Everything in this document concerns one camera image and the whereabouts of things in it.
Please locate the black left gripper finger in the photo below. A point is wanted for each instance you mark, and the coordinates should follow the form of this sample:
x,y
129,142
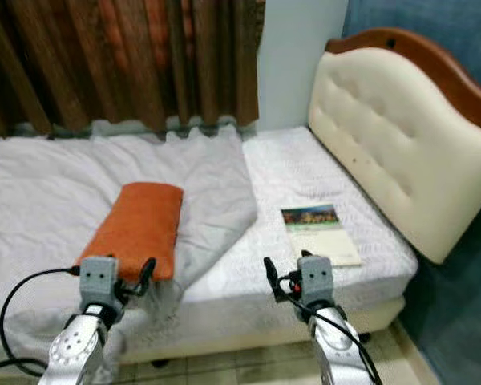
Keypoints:
x,y
147,273

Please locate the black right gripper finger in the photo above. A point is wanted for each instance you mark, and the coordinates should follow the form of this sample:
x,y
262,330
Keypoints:
x,y
302,254
271,274

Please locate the orange rectangular pillow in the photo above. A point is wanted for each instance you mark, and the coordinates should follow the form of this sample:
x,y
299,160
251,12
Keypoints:
x,y
136,224

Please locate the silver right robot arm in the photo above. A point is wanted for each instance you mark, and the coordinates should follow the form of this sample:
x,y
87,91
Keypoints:
x,y
341,349

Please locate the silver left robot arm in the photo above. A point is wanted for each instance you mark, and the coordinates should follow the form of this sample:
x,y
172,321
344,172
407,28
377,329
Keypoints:
x,y
70,353

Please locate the white book with photo cover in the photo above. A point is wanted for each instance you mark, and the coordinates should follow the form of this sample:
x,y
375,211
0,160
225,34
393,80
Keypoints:
x,y
319,237

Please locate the white patterned mattress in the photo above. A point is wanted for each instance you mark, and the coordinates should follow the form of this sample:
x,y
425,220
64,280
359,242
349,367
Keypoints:
x,y
297,168

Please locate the cream padded wooden headboard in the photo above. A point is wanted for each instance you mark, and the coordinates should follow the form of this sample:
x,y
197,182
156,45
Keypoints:
x,y
393,136

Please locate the brown striped curtain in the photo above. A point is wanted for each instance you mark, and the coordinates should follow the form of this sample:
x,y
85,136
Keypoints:
x,y
120,64

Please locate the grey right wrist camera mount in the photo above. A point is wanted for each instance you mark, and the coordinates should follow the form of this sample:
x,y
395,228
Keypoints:
x,y
316,278

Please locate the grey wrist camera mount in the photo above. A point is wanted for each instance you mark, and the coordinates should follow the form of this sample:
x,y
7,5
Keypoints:
x,y
99,279
316,278

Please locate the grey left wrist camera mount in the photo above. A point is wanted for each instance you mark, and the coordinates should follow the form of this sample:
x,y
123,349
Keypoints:
x,y
99,279

